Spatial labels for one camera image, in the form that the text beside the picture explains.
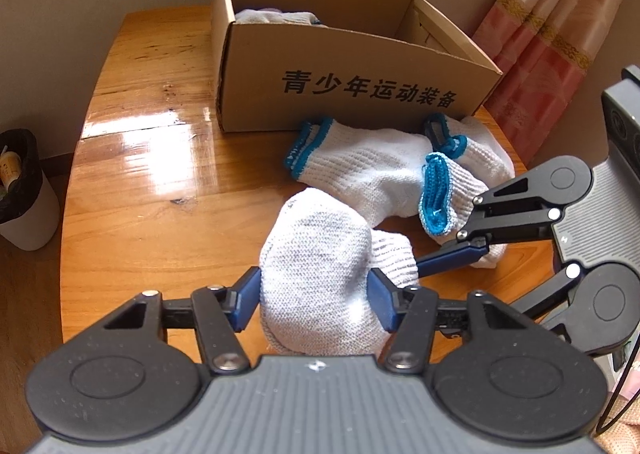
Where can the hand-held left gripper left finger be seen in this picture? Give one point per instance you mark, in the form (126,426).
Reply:
(248,299)

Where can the white knit glove blue cuff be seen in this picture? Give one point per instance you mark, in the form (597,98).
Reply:
(465,189)
(275,16)
(360,168)
(485,153)
(315,259)

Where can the white bin with black bag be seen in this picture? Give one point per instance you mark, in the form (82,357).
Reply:
(27,214)

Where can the pink patterned curtain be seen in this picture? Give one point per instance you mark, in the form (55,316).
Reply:
(550,33)

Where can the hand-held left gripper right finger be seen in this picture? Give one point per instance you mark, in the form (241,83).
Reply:
(380,304)

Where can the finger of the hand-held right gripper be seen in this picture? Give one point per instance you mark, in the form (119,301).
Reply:
(547,293)
(450,255)

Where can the brown cardboard box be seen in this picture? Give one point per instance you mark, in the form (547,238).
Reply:
(350,58)

